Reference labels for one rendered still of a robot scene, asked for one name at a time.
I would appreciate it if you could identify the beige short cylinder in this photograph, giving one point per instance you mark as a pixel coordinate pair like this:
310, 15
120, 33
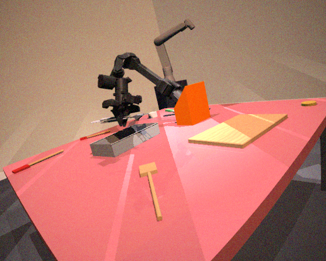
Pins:
152, 114

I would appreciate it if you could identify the yellow flat disc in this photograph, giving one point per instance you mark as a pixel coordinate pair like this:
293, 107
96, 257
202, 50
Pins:
308, 103

